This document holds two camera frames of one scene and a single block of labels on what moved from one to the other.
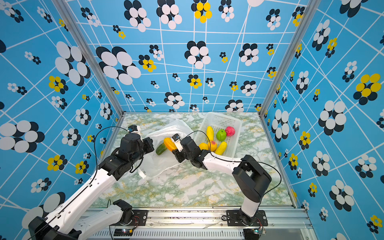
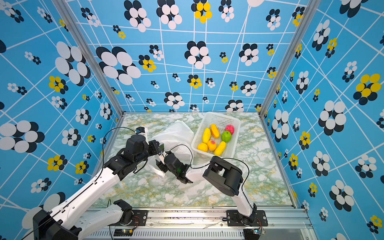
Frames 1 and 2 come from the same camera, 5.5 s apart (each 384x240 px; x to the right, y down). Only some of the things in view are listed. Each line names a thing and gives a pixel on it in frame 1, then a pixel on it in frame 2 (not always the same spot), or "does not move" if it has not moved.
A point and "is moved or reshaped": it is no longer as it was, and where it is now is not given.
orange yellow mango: [169, 144] to [215, 131]
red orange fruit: [212, 146] does not move
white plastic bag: [152, 164] is moved or reshaped
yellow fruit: [203, 146] does not move
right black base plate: [235, 218] does not move
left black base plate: [139, 218] does not move
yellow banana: [221, 148] does not move
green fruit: [221, 135] is moved or reshaped
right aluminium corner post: [311, 8] does not move
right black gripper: [178, 155] to [162, 166]
